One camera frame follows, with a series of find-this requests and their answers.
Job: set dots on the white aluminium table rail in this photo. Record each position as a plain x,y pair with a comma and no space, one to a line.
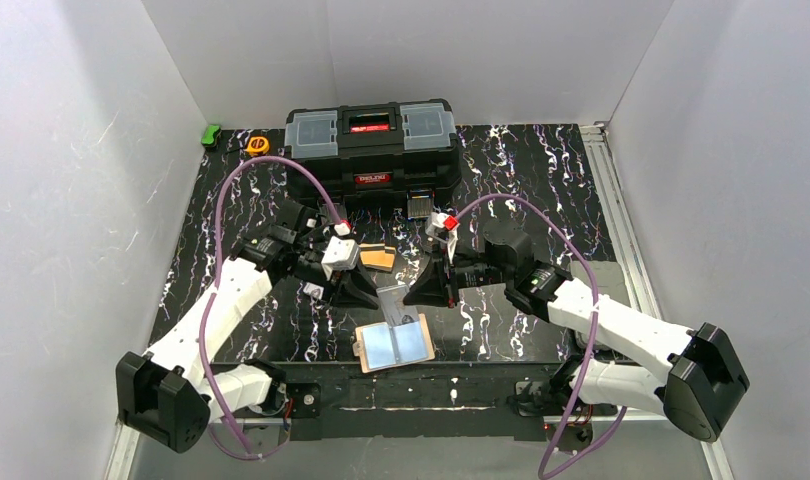
621,230

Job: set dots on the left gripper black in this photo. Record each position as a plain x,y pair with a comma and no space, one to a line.
335,281

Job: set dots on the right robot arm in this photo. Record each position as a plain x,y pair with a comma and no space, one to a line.
693,377

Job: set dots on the black toolbox with clear lids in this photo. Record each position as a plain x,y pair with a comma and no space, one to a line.
393,155

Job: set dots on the front aluminium rail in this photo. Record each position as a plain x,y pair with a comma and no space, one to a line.
433,423

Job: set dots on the grey pad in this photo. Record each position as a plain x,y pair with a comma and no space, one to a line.
611,281

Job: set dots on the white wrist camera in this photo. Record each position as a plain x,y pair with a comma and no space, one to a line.
443,228
339,255

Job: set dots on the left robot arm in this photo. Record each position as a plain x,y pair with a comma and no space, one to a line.
170,392

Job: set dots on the green plastic object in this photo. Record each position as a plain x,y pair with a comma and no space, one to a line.
211,136

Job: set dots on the gold card stack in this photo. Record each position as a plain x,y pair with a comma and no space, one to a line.
378,257

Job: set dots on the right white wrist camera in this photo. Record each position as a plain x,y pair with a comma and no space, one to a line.
443,228

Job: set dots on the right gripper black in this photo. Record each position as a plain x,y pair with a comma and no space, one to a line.
451,282

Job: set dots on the tan card holder with sleeves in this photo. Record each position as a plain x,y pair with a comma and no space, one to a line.
380,346

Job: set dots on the yellow tape measure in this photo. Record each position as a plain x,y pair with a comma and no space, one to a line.
257,146

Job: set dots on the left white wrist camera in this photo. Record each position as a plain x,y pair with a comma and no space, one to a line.
339,255

